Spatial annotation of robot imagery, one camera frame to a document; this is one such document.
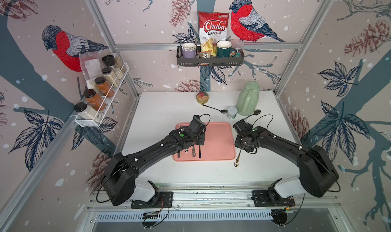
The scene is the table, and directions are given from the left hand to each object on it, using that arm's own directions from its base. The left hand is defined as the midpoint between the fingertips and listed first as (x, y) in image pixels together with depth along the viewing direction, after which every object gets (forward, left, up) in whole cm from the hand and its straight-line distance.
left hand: (204, 133), depth 82 cm
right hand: (-1, -20, -9) cm, 23 cm away
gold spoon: (-7, +3, -13) cm, 15 cm away
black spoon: (+26, -14, -14) cm, 33 cm away
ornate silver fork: (-5, +7, -14) cm, 17 cm away
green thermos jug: (+20, -27, +6) cm, 34 cm away
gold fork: (-10, -19, -14) cm, 25 cm away
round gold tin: (+37, +1, -11) cm, 38 cm away
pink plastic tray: (-1, -9, -13) cm, 16 cm away
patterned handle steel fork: (-7, +15, -13) cm, 21 cm away
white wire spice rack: (+8, +49, +17) cm, 52 cm away
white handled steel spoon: (-5, +11, -13) cm, 17 cm away
